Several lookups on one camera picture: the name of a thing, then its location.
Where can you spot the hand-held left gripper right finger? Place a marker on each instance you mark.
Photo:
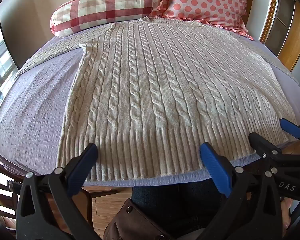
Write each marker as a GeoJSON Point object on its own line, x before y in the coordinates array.
{"type": "Point", "coordinates": [214, 165]}

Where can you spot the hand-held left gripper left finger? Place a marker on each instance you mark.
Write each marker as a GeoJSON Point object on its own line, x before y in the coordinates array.
{"type": "Point", "coordinates": [83, 164]}

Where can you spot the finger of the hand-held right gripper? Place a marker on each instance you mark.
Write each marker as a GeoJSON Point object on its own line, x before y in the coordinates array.
{"type": "Point", "coordinates": [291, 128]}
{"type": "Point", "coordinates": [261, 143]}

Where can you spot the person's right hand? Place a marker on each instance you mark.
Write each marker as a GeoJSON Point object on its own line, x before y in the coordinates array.
{"type": "Point", "coordinates": [286, 212]}

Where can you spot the person's dark jeans legs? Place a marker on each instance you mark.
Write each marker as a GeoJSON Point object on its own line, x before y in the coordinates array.
{"type": "Point", "coordinates": [180, 205]}

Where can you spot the lavender textured tablecloth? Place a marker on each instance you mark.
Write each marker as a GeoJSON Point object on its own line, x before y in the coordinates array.
{"type": "Point", "coordinates": [32, 120]}

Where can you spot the brown leather bag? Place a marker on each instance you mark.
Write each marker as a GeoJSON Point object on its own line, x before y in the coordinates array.
{"type": "Point", "coordinates": [130, 222]}

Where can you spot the dark wooden chair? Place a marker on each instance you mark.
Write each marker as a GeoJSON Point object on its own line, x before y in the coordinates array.
{"type": "Point", "coordinates": [2, 180]}

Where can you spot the wooden cabinet with glass door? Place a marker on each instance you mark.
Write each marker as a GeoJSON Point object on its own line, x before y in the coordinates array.
{"type": "Point", "coordinates": [285, 25]}

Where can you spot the window with railing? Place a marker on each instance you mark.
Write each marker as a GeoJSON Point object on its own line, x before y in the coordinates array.
{"type": "Point", "coordinates": [0, 72]}

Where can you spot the pink polka dot pillow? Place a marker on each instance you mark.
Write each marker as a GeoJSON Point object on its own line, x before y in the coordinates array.
{"type": "Point", "coordinates": [205, 0]}

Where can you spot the red plaid pillow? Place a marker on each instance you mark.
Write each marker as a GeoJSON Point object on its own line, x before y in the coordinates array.
{"type": "Point", "coordinates": [102, 7]}

